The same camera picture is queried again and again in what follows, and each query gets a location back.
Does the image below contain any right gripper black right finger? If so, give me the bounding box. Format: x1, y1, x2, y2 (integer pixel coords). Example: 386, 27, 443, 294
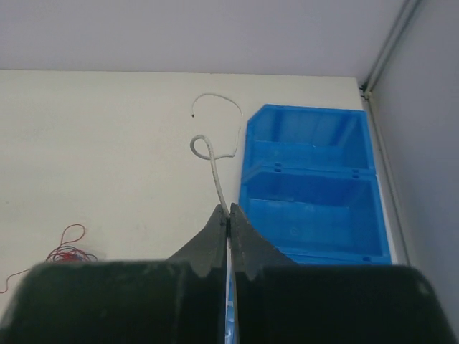
229, 204, 457, 343

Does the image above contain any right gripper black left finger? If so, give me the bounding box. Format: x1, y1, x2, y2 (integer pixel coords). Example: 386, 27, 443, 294
1, 206, 227, 343

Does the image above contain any red blue wire bundle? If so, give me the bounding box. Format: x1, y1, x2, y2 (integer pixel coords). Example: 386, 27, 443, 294
0, 224, 100, 295

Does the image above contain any white wire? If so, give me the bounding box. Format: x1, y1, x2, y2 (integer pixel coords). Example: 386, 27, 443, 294
189, 92, 244, 216

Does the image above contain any blue near storage bin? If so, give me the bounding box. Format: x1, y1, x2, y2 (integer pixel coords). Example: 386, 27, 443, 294
225, 249, 236, 344

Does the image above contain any blue storage bin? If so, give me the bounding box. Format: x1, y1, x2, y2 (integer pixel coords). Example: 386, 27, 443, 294
225, 249, 236, 344
239, 168, 392, 264
242, 104, 376, 175

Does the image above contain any blue middle storage bin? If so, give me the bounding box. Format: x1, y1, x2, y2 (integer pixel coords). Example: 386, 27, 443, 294
239, 168, 392, 264

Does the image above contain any blue far storage bin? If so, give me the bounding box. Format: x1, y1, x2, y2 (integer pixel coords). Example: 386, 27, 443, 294
242, 104, 376, 175

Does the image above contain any right aluminium frame post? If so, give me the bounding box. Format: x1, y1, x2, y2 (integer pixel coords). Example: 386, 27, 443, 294
360, 0, 424, 100

